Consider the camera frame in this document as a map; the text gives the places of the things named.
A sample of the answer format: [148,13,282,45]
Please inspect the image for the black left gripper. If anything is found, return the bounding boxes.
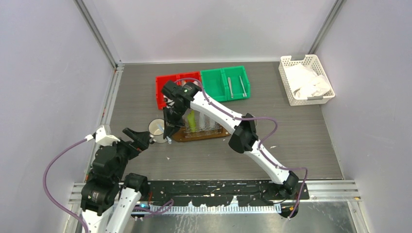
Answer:
[104,127,149,181]

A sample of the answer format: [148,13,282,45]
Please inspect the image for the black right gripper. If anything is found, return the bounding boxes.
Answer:
[162,103,187,140]

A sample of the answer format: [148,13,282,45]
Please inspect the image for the lime green toothpaste tube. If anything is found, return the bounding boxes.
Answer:
[187,110,196,133]

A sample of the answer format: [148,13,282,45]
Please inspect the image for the brown oval wooden tray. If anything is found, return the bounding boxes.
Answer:
[172,126,230,142]

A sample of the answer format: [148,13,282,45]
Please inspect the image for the white enamel mug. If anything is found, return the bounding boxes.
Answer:
[148,118,167,144]

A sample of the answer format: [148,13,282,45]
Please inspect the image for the clear acrylic wooden rack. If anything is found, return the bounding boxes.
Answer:
[181,110,226,141]

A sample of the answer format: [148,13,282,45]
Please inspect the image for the white toothpaste tube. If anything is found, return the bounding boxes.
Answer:
[199,113,206,130]

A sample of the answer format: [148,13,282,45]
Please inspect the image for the grey toothpaste tube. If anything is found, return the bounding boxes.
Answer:
[209,118,216,129]

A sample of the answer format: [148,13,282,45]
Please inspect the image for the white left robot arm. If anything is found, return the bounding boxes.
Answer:
[81,125,153,233]

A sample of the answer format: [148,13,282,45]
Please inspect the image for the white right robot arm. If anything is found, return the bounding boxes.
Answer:
[161,81,299,199]

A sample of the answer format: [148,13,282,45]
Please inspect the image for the red plastic bin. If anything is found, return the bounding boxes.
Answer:
[155,74,178,110]
[178,71,202,85]

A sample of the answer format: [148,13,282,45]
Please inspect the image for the green plastic bin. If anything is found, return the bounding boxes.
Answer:
[223,66,251,101]
[200,68,229,102]

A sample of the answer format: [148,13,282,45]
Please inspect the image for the white perforated plastic basket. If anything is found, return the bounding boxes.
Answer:
[278,54,335,106]

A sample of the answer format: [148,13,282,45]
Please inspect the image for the white crumpled cloth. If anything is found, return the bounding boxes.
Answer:
[285,64,331,98]

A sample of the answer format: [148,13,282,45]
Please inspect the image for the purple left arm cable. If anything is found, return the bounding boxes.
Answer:
[43,136,174,233]

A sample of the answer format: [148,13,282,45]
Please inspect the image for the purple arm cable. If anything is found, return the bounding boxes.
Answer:
[177,78,309,220]
[43,136,174,233]

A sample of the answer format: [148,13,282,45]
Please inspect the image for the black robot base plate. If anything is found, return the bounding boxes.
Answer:
[140,180,301,207]

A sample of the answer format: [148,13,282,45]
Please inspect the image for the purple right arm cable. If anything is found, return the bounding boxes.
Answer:
[177,78,309,220]

